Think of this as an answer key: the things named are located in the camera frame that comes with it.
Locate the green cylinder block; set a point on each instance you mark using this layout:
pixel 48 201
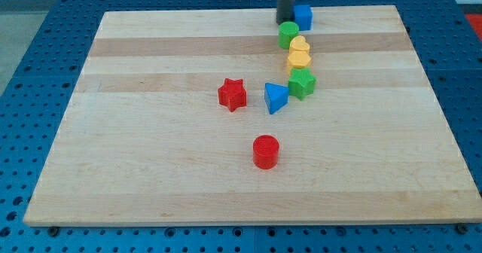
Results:
pixel 287 31

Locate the red star block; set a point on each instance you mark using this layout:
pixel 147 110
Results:
pixel 232 94

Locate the light wooden board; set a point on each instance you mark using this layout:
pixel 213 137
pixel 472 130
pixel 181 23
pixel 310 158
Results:
pixel 144 141

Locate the red cylinder block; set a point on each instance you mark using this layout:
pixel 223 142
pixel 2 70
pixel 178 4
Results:
pixel 265 151

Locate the blue triangle block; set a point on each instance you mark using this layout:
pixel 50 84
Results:
pixel 275 97

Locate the green star block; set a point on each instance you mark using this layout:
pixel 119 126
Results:
pixel 301 83

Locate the yellow hexagon block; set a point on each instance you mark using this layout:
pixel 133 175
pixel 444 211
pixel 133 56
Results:
pixel 298 60

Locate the yellow heart block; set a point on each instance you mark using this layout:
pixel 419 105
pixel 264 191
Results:
pixel 299 44

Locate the blue cube block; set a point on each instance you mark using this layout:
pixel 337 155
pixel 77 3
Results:
pixel 303 16

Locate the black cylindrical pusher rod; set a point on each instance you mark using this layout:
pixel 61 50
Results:
pixel 284 11

